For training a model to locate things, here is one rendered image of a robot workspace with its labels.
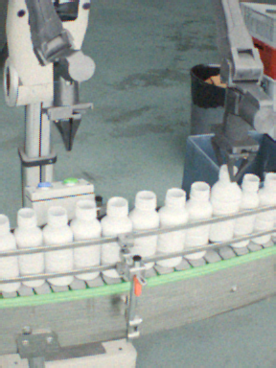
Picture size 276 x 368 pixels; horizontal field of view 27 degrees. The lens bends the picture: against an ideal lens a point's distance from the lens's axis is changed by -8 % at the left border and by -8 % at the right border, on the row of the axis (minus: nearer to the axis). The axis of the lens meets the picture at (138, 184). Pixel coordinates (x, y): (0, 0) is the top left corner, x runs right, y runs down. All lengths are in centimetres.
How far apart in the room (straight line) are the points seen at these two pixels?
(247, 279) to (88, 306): 39
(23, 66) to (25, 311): 70
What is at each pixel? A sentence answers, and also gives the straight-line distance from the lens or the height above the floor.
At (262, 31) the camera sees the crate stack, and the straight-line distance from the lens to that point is 354.
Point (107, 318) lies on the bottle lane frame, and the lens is 126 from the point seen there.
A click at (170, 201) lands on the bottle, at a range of 118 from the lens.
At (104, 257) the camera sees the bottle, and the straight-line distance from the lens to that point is 119.
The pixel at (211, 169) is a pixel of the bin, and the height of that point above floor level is 93.
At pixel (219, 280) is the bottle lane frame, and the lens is 133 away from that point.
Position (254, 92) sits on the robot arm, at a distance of 110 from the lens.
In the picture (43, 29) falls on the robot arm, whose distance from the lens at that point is 120.
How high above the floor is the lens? 178
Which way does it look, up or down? 31 degrees down
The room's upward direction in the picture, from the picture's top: 5 degrees clockwise
